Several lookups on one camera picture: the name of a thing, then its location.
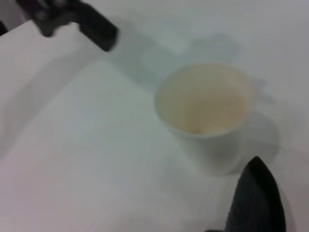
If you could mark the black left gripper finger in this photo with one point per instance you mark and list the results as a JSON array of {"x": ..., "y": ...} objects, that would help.
[{"x": 96, "y": 26}]

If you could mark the white paper cup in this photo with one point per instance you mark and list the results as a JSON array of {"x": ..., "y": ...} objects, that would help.
[{"x": 205, "y": 108}]

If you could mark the dark blue rag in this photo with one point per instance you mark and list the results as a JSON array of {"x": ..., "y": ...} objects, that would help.
[{"x": 258, "y": 205}]

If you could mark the dark object beside table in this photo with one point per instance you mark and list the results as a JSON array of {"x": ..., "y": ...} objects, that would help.
[{"x": 3, "y": 27}]

